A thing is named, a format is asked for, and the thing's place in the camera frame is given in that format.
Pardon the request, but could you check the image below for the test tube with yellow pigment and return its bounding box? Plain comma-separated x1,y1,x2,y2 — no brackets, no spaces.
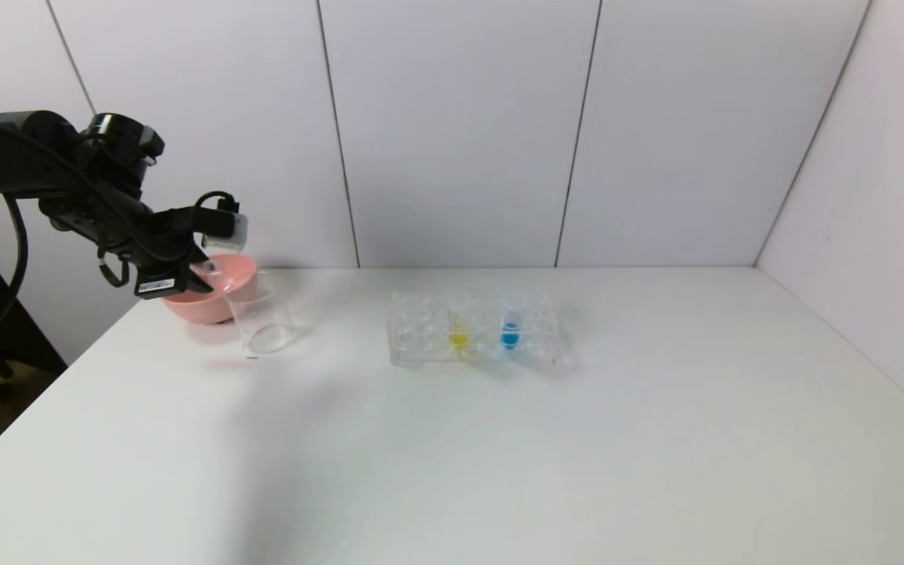
447,290,472,355

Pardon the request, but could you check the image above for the test tube with blue pigment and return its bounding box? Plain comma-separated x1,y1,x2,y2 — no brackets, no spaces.
500,289,527,352

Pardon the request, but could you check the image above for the clear acrylic test tube rack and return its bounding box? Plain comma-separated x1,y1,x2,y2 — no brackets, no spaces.
388,289,560,366

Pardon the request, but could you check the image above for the clear glass beaker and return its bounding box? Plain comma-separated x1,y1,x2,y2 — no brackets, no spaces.
224,272,297,355

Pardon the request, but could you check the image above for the pink bowl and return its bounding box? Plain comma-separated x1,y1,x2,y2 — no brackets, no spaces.
160,253,259,325

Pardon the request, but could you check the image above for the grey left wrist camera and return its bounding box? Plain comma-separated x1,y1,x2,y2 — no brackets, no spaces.
201,202,249,253

